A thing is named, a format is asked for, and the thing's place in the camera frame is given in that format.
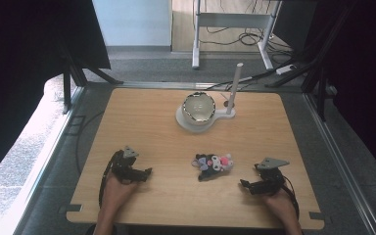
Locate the black and pink plush toy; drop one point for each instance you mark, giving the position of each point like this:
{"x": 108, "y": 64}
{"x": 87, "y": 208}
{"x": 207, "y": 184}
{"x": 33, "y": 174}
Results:
{"x": 212, "y": 165}

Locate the black curtain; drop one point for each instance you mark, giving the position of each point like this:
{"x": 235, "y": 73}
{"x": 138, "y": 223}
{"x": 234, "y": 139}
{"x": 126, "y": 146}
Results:
{"x": 362, "y": 71}
{"x": 23, "y": 65}

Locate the white metal desk frame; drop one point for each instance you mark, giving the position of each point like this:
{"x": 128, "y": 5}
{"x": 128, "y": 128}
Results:
{"x": 231, "y": 19}

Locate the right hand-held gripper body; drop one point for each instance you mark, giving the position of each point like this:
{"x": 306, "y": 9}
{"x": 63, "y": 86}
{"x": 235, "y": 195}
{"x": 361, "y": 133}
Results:
{"x": 271, "y": 179}

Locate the white bowl with dark rim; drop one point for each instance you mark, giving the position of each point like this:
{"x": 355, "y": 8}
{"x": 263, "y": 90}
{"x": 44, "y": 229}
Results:
{"x": 198, "y": 108}

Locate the person's left hand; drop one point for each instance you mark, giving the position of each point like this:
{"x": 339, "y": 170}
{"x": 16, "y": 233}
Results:
{"x": 117, "y": 192}

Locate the aluminium frame rail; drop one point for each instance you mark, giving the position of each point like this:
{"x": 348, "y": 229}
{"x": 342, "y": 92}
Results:
{"x": 49, "y": 163}
{"x": 342, "y": 163}

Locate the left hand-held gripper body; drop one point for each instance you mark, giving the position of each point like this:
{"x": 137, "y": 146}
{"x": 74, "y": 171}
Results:
{"x": 124, "y": 166}

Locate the black metal stand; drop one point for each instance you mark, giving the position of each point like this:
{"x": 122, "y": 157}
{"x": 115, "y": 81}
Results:
{"x": 73, "y": 71}
{"x": 318, "y": 65}

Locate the person's right hand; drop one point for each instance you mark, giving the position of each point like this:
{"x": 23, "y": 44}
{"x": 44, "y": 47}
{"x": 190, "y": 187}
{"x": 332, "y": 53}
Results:
{"x": 280, "y": 205}

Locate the white stand with pole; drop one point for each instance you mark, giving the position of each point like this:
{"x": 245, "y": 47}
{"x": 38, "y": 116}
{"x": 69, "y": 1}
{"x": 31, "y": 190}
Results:
{"x": 231, "y": 94}

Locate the white power strip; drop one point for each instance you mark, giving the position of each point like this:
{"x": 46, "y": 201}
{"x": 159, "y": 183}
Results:
{"x": 285, "y": 69}

